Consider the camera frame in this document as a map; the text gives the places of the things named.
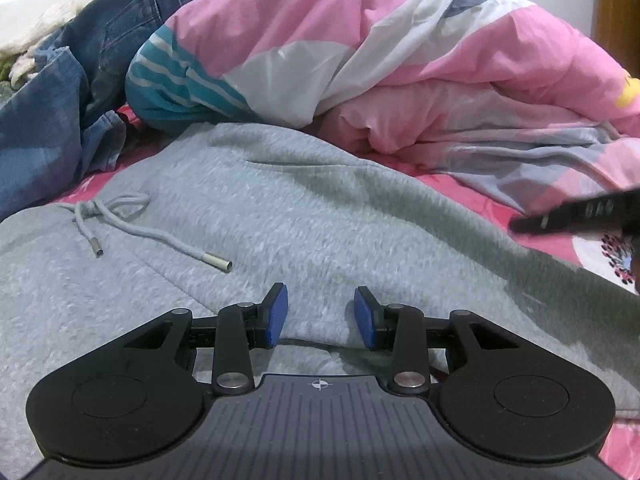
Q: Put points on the brown wooden door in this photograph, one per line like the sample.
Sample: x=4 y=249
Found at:
x=620 y=5

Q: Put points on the grey sweatpants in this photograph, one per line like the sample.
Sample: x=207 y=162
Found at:
x=300 y=220

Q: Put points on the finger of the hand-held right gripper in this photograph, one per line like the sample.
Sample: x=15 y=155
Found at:
x=537 y=222

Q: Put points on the pink patterned quilt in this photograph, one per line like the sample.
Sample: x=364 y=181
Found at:
x=400 y=50

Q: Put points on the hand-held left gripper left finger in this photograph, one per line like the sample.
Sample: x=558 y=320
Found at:
x=277 y=317

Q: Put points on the pink floral blanket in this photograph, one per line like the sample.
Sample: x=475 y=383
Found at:
x=480 y=200

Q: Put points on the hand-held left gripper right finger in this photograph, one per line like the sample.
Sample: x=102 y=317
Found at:
x=365 y=317

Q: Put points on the green cloth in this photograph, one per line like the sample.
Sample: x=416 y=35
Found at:
x=5 y=72

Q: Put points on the white knit cloth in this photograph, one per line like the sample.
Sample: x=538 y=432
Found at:
x=45 y=25

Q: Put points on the blue jeans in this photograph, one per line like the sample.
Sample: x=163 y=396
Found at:
x=55 y=110

